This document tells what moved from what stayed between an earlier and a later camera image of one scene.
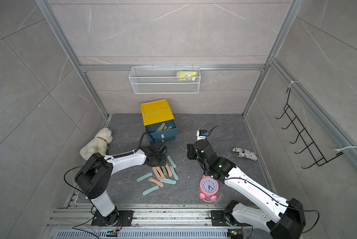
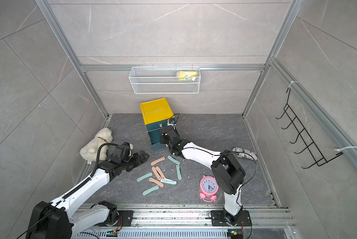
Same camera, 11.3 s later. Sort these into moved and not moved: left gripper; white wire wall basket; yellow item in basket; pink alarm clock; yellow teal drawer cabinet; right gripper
Moved: left gripper; right gripper
Not moved: yellow item in basket; yellow teal drawer cabinet; pink alarm clock; white wire wall basket
